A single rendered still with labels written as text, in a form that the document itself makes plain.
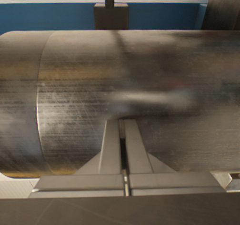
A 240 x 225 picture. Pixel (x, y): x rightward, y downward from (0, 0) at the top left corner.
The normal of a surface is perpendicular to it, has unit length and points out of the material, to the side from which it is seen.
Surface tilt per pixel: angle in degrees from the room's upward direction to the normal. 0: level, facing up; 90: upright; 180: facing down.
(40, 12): 90
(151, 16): 90
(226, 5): 0
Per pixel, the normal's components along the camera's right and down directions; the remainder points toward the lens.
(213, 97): 0.03, -0.05
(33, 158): 0.03, 0.51
